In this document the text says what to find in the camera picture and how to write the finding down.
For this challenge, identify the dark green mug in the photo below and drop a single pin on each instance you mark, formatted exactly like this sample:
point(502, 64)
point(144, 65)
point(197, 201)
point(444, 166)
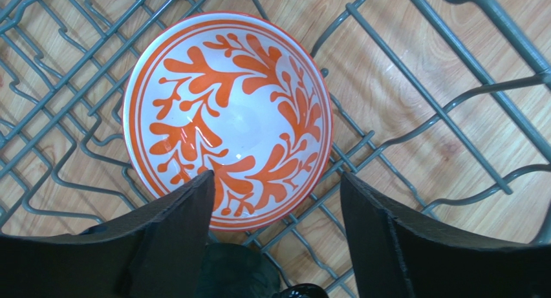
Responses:
point(233, 270)

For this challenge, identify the white orange patterned bowl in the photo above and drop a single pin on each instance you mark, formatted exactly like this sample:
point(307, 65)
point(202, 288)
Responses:
point(234, 94)

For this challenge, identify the grey wire dish rack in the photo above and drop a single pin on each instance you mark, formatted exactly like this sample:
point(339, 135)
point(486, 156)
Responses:
point(399, 72)

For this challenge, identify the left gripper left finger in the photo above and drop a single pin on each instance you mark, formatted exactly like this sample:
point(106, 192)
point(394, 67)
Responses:
point(153, 251)

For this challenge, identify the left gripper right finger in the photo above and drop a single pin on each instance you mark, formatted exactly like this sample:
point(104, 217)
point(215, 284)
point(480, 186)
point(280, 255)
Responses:
point(399, 252)

